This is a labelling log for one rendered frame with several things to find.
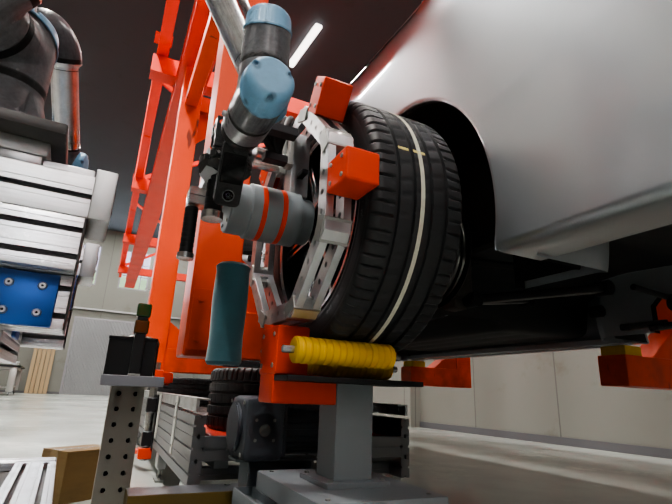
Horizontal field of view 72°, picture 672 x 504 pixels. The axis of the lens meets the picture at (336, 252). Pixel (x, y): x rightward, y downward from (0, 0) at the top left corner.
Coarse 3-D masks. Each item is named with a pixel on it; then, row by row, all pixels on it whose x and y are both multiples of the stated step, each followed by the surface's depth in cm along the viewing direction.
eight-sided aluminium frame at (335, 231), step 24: (312, 120) 111; (336, 144) 99; (336, 216) 99; (312, 240) 98; (336, 240) 95; (264, 264) 143; (312, 264) 97; (336, 264) 98; (264, 288) 139; (312, 288) 105; (264, 312) 120; (288, 312) 103; (312, 312) 103
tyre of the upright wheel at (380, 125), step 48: (384, 144) 99; (432, 144) 108; (384, 192) 95; (432, 192) 101; (384, 240) 94; (432, 240) 99; (336, 288) 103; (384, 288) 98; (432, 288) 102; (336, 336) 104; (384, 336) 109
